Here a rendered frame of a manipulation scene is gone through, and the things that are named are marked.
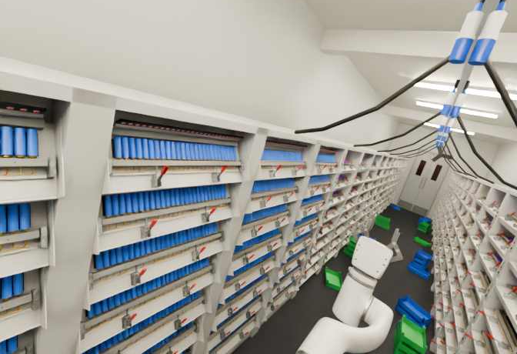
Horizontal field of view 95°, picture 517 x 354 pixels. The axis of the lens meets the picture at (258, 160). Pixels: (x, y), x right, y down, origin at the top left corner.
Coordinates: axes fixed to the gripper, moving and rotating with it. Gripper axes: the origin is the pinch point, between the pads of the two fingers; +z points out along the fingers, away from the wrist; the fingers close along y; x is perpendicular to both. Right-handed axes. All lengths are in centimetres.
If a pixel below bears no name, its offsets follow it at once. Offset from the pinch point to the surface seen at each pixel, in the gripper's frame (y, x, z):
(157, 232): -61, 32, -36
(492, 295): 60, -153, -14
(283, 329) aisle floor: -53, -135, -125
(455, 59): -4, -29, 79
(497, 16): 4, -25, 96
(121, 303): -64, 31, -66
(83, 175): -59, 63, -19
